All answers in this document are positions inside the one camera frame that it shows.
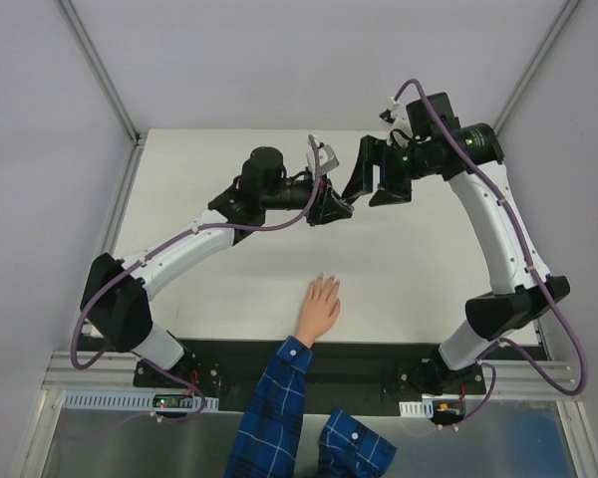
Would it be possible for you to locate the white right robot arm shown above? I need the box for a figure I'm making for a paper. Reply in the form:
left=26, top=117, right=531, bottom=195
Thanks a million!
left=343, top=93, right=570, bottom=395

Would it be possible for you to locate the blue plaid sleeve forearm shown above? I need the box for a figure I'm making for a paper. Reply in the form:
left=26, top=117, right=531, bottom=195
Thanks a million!
left=224, top=336, right=312, bottom=478

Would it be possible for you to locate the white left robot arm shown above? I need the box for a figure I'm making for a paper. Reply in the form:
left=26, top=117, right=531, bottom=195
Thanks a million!
left=79, top=142, right=353, bottom=387

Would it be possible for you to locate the person's left hand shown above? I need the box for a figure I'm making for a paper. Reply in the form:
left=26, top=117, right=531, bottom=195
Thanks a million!
left=294, top=275, right=341, bottom=349

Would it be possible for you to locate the blue plaid shirt part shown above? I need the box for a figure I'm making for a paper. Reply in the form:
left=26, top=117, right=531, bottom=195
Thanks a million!
left=316, top=408, right=397, bottom=477

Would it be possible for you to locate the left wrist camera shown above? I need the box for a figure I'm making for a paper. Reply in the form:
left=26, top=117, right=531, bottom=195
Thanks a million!
left=306, top=134, right=340, bottom=175

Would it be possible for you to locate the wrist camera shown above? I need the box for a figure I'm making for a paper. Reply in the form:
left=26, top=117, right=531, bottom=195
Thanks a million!
left=379, top=97, right=410, bottom=129
left=306, top=134, right=340, bottom=175

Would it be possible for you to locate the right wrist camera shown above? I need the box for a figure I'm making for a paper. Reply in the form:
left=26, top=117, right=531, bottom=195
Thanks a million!
left=379, top=97, right=410, bottom=129

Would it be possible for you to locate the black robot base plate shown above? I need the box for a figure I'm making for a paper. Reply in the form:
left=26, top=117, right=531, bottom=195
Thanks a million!
left=132, top=338, right=497, bottom=414

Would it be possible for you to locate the right white cable duct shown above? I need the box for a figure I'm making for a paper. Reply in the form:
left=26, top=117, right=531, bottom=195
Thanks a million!
left=399, top=398, right=434, bottom=419

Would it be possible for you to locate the white cable duct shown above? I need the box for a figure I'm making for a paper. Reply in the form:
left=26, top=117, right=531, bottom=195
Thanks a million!
left=64, top=390, right=202, bottom=413
left=399, top=398, right=434, bottom=419

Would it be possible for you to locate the right aluminium frame post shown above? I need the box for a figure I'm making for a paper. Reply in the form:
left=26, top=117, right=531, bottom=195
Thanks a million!
left=493, top=0, right=585, bottom=134

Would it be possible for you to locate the aluminium frame post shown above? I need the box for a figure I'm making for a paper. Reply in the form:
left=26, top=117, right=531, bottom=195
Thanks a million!
left=493, top=0, right=585, bottom=134
left=56, top=0, right=144, bottom=146

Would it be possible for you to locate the aluminium front rail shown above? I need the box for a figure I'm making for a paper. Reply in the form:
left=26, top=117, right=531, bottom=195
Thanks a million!
left=42, top=351, right=146, bottom=392

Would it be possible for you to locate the left aluminium frame post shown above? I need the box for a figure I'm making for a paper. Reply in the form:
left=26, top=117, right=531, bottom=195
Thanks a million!
left=56, top=0, right=144, bottom=146

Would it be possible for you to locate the left white cable duct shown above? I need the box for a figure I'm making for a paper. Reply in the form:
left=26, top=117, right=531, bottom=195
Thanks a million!
left=64, top=390, right=202, bottom=413

